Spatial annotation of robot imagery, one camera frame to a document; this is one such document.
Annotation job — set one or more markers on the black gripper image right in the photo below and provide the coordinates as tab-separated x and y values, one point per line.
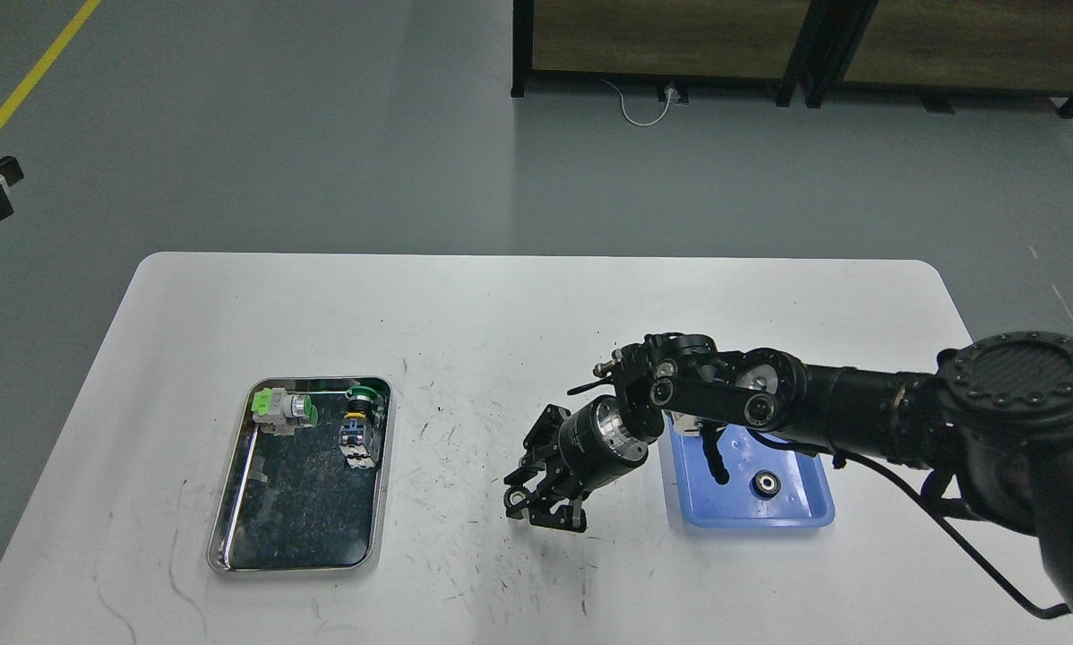
570	455

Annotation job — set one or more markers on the black gear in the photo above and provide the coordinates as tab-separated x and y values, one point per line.
766	484

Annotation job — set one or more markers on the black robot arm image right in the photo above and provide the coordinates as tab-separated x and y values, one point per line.
987	437

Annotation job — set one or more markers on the blue plastic tray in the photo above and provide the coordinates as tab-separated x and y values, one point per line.
805	501

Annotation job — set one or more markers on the silver metal tray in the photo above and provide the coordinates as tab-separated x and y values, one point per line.
290	503

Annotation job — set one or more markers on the black framed wooden cabinet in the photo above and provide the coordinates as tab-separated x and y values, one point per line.
679	44

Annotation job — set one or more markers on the black framed cabinet right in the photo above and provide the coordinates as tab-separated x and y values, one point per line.
938	51

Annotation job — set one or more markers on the dark green push button switch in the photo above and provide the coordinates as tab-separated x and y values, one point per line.
361	433

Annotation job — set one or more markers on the light green push button switch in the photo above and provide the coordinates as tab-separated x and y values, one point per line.
277	411

